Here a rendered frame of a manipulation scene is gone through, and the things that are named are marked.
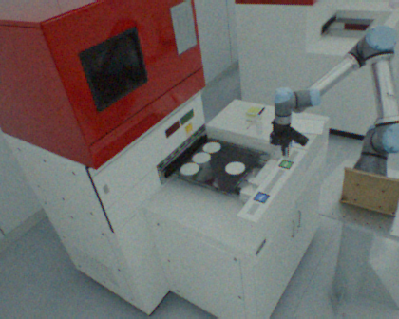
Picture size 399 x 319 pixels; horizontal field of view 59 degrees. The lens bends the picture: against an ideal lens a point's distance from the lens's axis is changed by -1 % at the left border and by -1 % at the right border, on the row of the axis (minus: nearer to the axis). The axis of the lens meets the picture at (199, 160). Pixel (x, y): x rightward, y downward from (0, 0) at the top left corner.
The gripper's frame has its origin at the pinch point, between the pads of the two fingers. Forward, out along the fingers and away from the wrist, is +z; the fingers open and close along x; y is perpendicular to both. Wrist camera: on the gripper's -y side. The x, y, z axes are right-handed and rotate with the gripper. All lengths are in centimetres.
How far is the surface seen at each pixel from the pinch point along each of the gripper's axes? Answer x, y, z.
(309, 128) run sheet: -33.7, 1.9, 3.3
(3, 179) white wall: 55, 207, 47
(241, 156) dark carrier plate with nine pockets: -4.6, 28.0, 10.4
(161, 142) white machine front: 23, 58, -7
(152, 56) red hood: 21, 53, -53
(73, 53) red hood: 58, 53, -68
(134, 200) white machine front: 49, 58, 11
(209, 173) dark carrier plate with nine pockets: 15.3, 35.9, 10.4
